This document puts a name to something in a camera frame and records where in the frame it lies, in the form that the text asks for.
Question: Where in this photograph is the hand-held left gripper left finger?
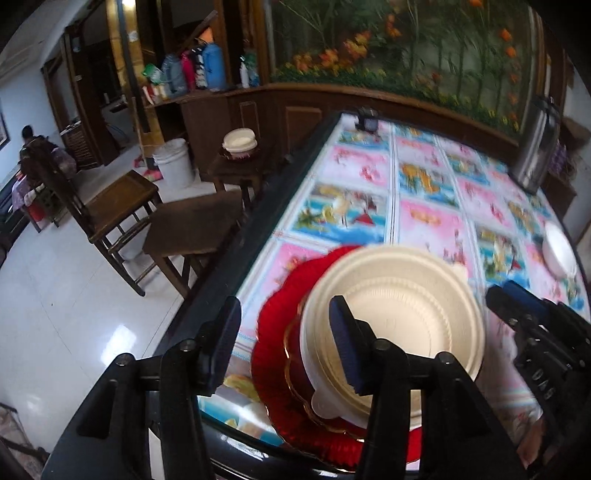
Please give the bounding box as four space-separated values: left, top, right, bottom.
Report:
41 296 242 480

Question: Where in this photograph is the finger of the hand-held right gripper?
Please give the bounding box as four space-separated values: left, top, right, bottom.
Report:
502 280 555 320
485 285 532 335

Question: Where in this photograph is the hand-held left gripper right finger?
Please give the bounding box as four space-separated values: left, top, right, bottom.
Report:
328 295 527 480

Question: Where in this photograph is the large red scalloped plate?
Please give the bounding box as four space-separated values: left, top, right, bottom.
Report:
250 244 423 472

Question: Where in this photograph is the small red gold-rimmed plate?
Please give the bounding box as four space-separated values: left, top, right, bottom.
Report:
283 295 370 432

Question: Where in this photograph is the small white foam bowl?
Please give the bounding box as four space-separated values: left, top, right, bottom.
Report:
541 222 578 280

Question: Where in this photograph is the colourful printed tablecloth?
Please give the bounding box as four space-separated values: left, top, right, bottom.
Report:
196 113 591 462

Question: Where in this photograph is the brown wooden stool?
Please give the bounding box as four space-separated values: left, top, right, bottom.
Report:
142 190 250 298

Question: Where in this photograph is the stainless steel thermos jug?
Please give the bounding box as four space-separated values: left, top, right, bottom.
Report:
510 97 561 193

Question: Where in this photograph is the small wooden stool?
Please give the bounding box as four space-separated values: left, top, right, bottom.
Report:
207 148 278 210

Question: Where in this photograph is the wooden chair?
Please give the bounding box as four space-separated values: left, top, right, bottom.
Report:
34 152 162 296

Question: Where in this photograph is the white plastic bucket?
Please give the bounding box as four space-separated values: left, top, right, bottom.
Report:
152 138 195 189

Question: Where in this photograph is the broom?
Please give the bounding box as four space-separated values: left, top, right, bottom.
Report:
134 157 162 183

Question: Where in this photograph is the small black device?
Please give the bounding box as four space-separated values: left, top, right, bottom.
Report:
355 107 380 132

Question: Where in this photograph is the grey-blue jug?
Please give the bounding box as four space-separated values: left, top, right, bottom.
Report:
161 54 188 93

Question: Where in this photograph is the red bottle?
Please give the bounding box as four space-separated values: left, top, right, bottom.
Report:
181 51 197 90

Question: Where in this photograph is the dark labelled bottle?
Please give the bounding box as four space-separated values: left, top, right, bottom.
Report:
191 46 208 89

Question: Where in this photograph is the artificial flower planter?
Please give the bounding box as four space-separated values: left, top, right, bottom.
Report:
270 0 541 134

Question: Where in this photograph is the blue thermos flask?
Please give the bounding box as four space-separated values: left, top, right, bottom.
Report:
203 41 227 92

